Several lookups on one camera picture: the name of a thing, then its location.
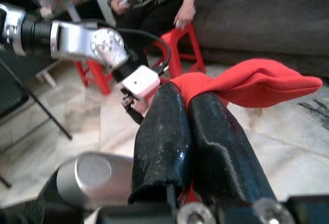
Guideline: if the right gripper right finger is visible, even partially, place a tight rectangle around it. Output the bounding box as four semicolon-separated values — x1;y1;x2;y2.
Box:
188;92;278;206

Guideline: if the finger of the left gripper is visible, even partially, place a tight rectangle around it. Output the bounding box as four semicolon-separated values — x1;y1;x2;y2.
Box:
125;105;149;125

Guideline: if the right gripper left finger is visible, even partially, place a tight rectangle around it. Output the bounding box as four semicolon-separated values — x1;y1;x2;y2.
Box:
127;82;193;204

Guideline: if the red pillow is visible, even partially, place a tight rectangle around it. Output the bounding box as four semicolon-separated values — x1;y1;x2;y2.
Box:
169;58;323;207

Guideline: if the dark grey long sofa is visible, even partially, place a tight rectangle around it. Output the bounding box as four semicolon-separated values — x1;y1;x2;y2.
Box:
192;0;329;79

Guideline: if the red plastic stool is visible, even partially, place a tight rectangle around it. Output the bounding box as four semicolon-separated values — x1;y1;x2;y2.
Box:
143;23;207;79
74;59;114;97

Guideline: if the silver black robot leg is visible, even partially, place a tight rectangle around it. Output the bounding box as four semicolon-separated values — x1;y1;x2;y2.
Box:
23;151;135;224

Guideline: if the person in black clothes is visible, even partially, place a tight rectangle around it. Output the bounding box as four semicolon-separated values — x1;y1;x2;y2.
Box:
107;0;206;63

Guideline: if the black folding chair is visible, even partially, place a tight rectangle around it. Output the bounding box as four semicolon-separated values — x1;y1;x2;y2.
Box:
0;50;74;189

